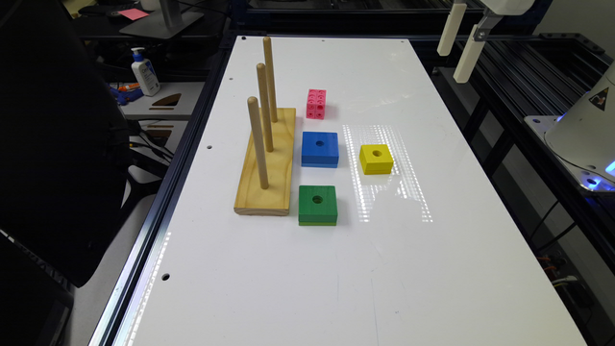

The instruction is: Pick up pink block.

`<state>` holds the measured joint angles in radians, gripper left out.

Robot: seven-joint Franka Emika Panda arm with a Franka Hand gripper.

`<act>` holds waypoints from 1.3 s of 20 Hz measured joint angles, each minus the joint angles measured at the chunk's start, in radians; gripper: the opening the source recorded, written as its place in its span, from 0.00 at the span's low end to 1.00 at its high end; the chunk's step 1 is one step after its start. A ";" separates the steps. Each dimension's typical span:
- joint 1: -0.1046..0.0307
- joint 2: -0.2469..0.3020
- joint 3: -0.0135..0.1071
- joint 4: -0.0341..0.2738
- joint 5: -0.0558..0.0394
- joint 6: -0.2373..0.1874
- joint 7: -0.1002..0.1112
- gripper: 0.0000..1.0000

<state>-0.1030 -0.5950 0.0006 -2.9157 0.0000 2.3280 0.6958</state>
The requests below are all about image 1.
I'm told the blue square block with hole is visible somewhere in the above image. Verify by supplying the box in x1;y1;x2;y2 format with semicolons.
301;132;339;168

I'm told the silver monitor stand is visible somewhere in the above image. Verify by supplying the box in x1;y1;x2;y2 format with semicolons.
119;0;203;39

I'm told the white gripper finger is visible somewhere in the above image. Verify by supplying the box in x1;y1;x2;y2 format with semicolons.
436;2;467;57
454;13;503;84

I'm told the front wooden peg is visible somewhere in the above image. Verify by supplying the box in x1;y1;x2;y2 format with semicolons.
247;96;269;189

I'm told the wooden peg base board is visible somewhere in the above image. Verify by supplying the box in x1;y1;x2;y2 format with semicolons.
234;108;296;216

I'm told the wooden peg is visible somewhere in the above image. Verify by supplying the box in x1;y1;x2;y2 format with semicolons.
257;62;274;153
262;37;278;123
247;96;269;189

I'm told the rear wooden peg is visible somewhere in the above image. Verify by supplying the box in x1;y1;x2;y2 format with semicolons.
262;37;278;123

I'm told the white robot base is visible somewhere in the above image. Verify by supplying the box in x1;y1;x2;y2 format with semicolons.
525;66;614;193

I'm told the pink perforated block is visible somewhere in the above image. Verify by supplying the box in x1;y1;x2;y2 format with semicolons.
307;89;327;119

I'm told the yellow square block with hole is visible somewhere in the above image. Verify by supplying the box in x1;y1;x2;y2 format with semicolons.
359;144;394;175

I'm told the green square block with hole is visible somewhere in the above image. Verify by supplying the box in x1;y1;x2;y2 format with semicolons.
298;185;338;226

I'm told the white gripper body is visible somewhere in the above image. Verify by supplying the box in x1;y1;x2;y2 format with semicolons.
480;0;534;15

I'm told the white lotion pump bottle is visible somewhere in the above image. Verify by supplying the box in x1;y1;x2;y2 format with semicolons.
131;47;160;96

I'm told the pink sticky note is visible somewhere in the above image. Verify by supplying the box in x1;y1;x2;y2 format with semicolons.
118;8;149;21

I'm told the middle wooden peg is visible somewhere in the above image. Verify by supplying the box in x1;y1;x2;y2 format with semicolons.
257;62;274;153

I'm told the blue glue gun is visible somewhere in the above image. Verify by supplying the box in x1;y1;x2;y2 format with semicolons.
110;84;143;106

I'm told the black office chair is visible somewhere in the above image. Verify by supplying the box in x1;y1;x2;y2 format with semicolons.
1;0;131;286

